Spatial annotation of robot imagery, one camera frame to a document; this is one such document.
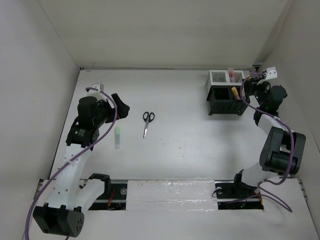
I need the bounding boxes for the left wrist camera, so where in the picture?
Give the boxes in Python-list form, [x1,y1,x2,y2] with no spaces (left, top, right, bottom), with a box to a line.
[87,82,105,101]

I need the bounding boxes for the orange highlighter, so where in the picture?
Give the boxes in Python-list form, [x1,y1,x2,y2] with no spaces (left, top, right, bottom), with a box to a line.
[231,87,240,100]

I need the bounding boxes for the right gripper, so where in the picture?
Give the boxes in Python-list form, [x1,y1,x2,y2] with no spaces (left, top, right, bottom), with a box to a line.
[242,77,271,108]

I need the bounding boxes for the black organizer box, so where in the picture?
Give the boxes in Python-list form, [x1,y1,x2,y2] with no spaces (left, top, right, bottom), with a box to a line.
[206,85,248,116]

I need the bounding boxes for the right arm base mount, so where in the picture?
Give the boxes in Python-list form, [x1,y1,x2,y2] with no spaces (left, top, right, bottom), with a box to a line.
[211,173,264,210]

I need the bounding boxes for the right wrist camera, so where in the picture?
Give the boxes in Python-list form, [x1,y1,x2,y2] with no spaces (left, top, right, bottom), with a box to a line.
[265,66,278,81]

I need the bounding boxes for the green highlighter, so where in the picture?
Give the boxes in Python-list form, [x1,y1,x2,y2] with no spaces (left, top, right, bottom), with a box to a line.
[114,126,121,149]

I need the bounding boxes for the black handled scissors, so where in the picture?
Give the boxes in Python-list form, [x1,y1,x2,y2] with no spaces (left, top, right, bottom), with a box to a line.
[142,111,155,138]

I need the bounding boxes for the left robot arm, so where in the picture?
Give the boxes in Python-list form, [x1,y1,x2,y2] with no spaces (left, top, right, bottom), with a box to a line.
[27,87,130,238]

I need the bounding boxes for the white organizer box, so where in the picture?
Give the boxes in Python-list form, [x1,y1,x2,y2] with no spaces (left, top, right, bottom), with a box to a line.
[205,70,245,88]

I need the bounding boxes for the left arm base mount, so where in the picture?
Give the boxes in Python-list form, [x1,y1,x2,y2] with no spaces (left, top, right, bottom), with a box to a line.
[78,173,128,211]

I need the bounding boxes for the aluminium rail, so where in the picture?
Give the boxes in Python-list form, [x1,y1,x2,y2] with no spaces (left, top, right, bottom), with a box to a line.
[249,62,265,76]

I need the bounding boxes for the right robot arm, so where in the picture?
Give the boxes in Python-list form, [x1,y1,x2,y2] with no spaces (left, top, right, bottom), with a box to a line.
[231,73,306,197]

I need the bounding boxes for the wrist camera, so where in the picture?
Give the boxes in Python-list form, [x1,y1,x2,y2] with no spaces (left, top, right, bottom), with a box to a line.
[265,66,278,81]
[87,82,105,101]

